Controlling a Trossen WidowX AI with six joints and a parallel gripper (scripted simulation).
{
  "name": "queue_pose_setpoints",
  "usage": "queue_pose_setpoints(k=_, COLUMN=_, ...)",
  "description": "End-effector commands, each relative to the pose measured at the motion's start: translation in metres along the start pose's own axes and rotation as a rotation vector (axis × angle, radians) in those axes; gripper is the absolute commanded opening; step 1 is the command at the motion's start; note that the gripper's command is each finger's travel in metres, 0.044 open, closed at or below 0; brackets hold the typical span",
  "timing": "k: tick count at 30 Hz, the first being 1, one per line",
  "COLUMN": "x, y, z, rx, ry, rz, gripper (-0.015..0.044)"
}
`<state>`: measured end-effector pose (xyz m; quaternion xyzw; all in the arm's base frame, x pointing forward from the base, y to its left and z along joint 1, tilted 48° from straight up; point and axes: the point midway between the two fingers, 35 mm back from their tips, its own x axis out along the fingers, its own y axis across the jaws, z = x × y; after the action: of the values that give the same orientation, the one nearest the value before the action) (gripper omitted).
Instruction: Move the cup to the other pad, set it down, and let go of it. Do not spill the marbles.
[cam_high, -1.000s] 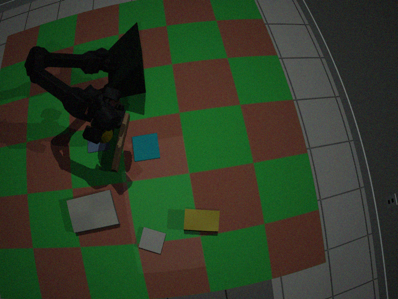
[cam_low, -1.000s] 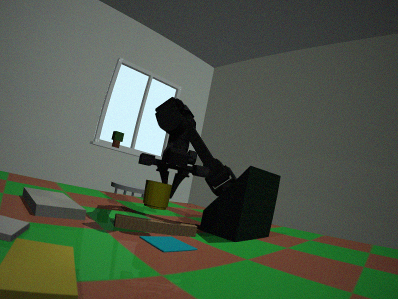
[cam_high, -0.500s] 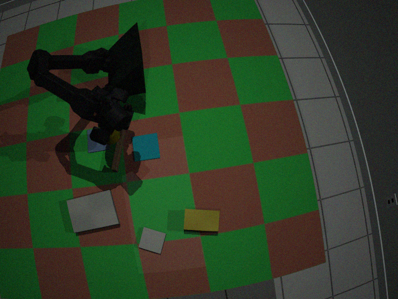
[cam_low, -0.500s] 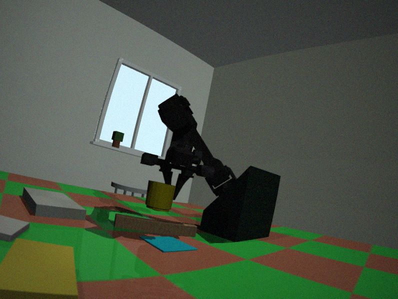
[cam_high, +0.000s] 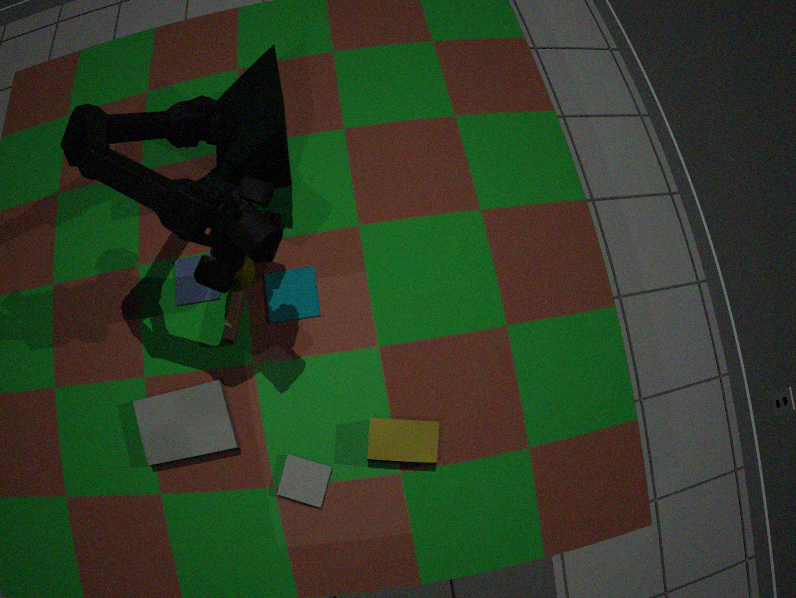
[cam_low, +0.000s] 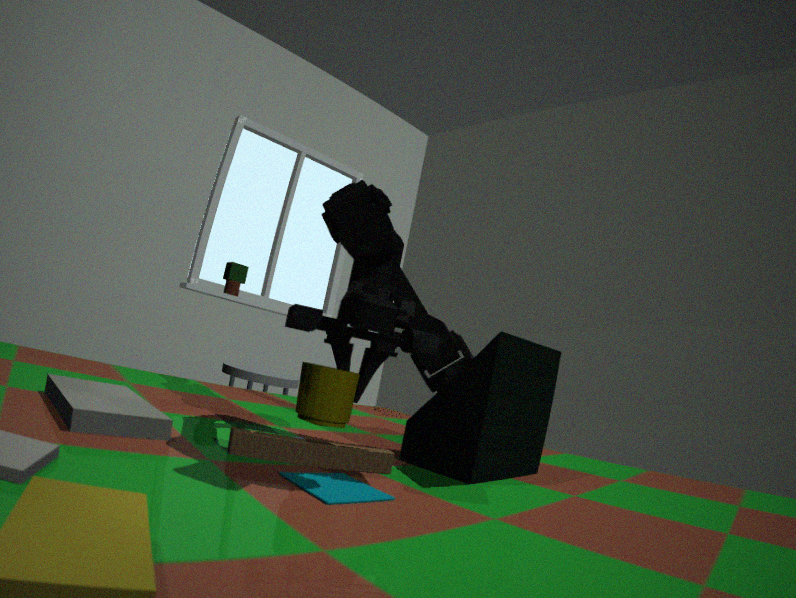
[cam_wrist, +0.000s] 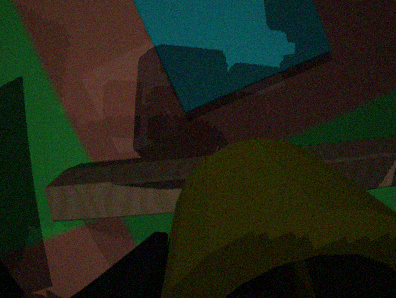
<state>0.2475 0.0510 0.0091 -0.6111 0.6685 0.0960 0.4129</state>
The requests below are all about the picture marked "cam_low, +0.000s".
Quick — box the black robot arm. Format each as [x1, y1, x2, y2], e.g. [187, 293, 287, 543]
[321, 180, 474, 393]

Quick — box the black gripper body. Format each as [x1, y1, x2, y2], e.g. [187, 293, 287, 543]
[285, 270, 442, 357]

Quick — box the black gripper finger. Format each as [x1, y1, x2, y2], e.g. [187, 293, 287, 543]
[354, 348, 398, 403]
[324, 338, 353, 372]

